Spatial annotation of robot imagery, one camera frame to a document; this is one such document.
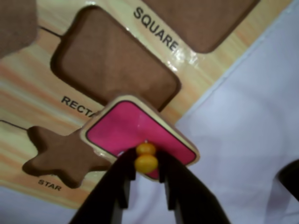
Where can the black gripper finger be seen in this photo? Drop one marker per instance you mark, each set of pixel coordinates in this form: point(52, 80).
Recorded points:
point(191, 198)
point(105, 193)

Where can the pink rectangle piece yellow pin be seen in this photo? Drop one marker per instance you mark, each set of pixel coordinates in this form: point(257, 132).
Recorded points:
point(128, 130)

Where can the wooden shapes puzzle board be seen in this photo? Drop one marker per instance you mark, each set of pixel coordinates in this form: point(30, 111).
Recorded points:
point(105, 58)

